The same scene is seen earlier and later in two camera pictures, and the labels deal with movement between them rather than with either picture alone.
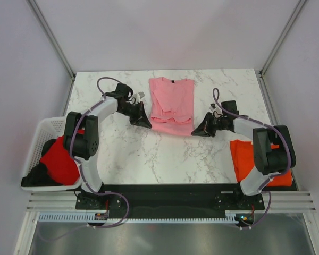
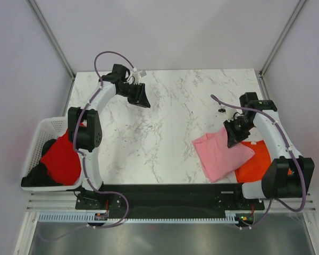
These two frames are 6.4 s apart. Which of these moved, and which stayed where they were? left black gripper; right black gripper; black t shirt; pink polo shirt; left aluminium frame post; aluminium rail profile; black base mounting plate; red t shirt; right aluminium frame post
Moved: pink polo shirt; left black gripper; right black gripper
Stayed: aluminium rail profile; left aluminium frame post; red t shirt; black t shirt; black base mounting plate; right aluminium frame post
